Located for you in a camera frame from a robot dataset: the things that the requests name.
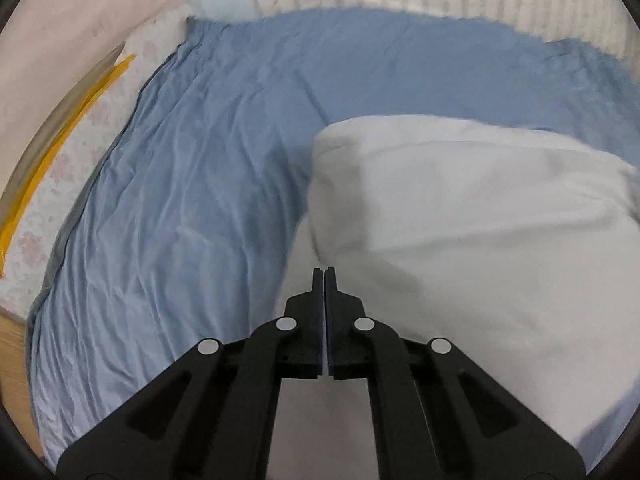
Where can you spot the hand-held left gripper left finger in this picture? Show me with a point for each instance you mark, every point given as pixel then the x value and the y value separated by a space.
pixel 300 340

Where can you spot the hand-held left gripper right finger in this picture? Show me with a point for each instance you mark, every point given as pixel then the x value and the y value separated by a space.
pixel 350 340

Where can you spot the light grey puffer jacket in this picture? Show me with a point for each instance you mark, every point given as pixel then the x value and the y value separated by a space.
pixel 475 235

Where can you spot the blue bed sheet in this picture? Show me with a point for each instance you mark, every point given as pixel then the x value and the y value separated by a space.
pixel 175 210

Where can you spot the wooden bed board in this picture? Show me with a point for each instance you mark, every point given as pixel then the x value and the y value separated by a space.
pixel 12 365

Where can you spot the floral mattress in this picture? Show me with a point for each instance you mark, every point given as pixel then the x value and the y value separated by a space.
pixel 102 125

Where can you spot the yellow strip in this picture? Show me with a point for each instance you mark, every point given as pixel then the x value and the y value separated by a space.
pixel 60 150

